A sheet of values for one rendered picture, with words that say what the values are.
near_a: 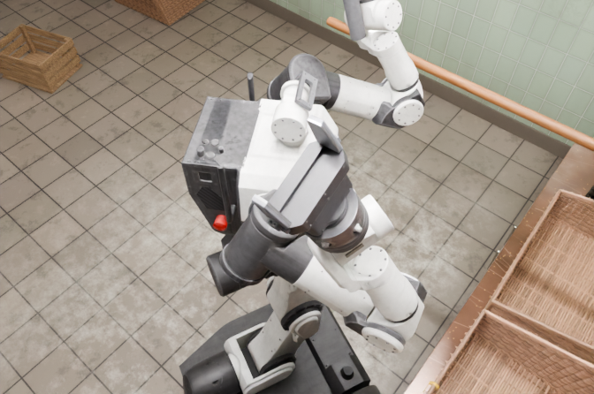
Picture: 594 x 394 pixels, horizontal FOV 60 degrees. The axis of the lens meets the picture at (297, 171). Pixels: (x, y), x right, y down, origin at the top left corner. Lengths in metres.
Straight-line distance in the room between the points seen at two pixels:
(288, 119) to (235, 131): 0.17
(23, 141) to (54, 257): 0.86
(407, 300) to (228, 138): 0.48
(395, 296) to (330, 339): 1.27
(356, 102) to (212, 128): 0.37
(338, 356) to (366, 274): 1.29
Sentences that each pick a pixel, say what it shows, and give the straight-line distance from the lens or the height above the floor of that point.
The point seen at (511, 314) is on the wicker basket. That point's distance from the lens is 1.70.
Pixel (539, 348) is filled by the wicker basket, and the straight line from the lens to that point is 1.68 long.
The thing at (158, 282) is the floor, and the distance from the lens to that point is 2.53.
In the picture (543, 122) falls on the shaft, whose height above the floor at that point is 1.20.
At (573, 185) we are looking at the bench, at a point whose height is 0.58.
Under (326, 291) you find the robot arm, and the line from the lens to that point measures 0.95.
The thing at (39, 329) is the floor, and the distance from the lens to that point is 2.60.
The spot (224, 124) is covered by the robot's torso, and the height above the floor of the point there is 1.39.
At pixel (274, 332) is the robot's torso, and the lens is 1.87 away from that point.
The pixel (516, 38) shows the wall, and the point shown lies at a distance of 2.94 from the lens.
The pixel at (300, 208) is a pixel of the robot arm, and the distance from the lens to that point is 0.60.
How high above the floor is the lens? 2.17
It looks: 50 degrees down
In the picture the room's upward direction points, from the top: straight up
